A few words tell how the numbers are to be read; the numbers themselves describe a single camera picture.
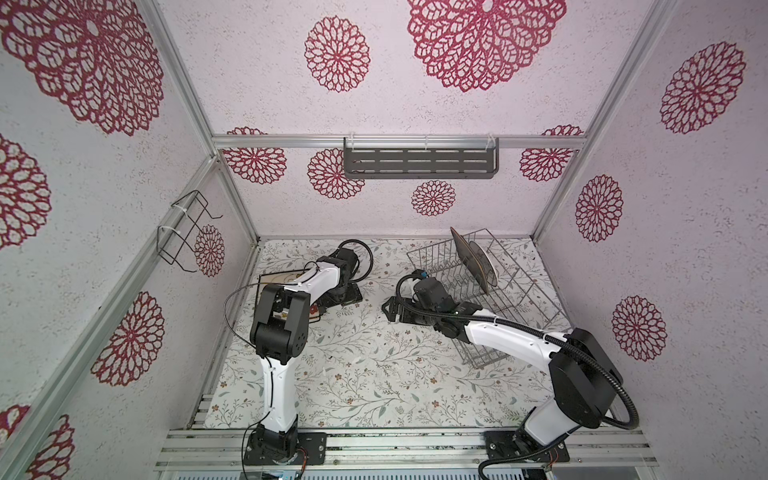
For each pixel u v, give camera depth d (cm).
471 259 109
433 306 66
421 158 95
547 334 48
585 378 44
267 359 56
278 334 55
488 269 95
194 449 75
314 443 75
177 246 76
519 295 102
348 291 88
